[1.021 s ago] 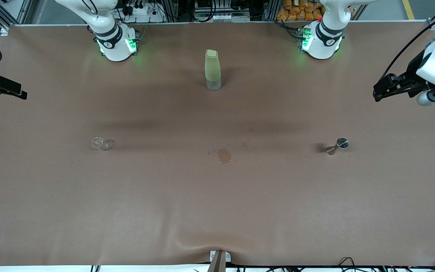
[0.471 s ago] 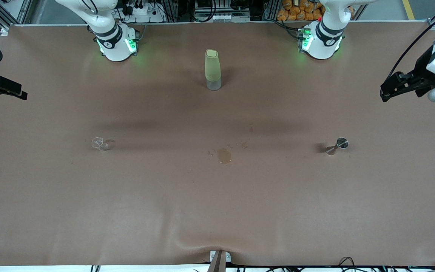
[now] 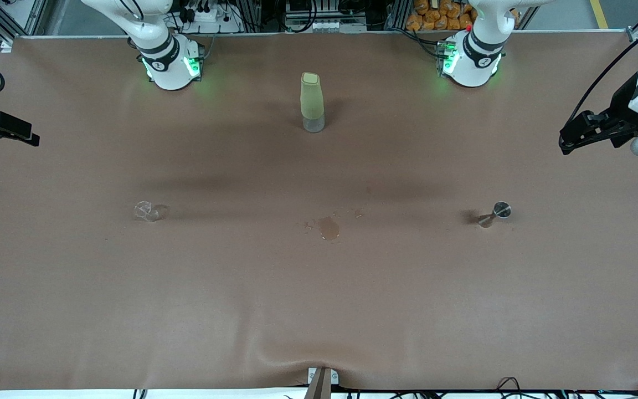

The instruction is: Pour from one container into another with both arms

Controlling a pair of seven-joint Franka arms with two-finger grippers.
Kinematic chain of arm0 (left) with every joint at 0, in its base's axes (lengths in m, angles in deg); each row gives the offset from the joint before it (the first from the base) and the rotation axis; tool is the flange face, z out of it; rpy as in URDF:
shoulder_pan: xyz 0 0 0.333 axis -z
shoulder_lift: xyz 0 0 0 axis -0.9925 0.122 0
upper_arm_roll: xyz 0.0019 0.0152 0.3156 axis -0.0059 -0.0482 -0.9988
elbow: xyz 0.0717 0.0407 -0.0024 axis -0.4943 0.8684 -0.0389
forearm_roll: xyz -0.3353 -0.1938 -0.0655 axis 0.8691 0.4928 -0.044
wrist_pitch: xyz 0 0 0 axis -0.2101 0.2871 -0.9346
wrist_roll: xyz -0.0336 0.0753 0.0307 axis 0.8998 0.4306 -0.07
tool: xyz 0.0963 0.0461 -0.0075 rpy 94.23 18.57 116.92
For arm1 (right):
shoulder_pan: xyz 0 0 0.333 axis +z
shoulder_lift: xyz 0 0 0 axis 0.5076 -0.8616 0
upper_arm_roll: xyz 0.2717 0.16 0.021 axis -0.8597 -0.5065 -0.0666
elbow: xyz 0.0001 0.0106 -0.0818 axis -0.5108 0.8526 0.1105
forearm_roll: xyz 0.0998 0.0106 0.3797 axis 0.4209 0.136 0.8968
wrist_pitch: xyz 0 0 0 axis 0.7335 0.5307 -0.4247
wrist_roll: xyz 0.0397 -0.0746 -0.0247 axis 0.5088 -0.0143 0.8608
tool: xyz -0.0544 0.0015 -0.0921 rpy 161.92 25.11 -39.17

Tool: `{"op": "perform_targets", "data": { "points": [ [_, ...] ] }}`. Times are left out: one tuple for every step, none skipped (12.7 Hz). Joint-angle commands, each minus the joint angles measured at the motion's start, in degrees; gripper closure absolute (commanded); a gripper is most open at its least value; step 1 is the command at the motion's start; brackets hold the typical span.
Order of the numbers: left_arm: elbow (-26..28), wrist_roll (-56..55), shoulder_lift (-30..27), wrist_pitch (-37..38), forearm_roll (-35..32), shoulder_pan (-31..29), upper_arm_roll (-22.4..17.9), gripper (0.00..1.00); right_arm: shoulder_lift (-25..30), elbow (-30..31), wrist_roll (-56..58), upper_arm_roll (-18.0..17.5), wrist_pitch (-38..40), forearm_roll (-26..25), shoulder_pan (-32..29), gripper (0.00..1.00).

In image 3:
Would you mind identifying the steel double cone jigger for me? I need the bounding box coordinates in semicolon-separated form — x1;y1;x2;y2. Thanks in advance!
477;201;512;229

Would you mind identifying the small clear glass cup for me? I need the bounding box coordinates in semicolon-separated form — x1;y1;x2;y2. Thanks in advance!
133;200;162;223

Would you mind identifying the orange object pile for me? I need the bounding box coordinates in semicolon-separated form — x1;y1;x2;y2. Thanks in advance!
405;0;477;32

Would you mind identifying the white power strip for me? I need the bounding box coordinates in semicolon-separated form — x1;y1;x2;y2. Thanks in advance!
175;0;243;35

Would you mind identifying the pale green tall bottle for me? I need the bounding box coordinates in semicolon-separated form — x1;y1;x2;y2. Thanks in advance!
300;72;326;134

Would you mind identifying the black equipment with connectors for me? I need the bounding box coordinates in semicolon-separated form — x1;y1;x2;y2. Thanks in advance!
285;0;368;34

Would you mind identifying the brown table mat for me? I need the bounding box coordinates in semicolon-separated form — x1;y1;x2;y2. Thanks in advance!
0;32;638;392

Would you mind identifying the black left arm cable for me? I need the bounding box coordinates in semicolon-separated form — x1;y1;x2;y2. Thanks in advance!
570;14;638;126

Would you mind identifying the grey metal bracket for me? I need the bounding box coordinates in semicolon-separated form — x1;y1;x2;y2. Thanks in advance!
303;366;340;399

